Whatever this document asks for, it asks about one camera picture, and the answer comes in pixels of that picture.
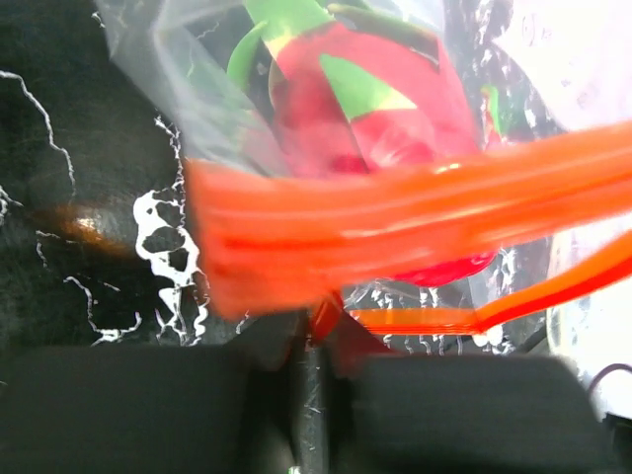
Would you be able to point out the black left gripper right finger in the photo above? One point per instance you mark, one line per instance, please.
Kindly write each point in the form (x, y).
(392, 412)

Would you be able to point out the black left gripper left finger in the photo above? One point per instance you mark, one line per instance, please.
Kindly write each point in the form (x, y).
(155, 409)

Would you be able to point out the clear bag with orange zipper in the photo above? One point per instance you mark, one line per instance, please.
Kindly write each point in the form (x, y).
(551, 97)

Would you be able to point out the pink dragon fruit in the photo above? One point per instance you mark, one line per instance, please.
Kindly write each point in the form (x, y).
(353, 90)

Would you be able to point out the black marble pattern mat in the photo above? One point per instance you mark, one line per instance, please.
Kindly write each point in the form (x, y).
(96, 239)

